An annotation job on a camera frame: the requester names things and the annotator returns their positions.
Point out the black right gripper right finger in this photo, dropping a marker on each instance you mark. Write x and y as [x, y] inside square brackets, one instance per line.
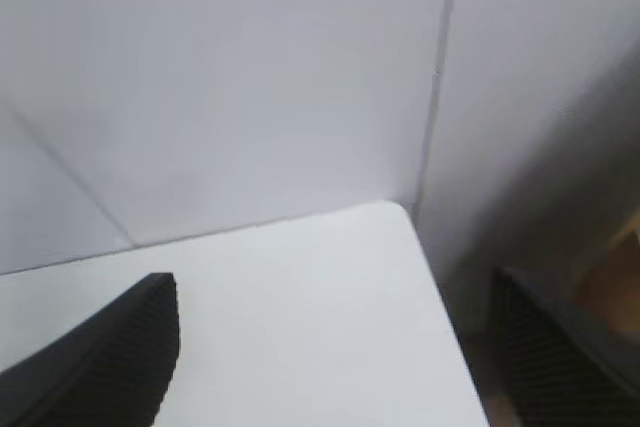
[560, 372]

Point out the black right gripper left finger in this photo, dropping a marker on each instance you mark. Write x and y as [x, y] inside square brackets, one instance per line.
[100, 357]

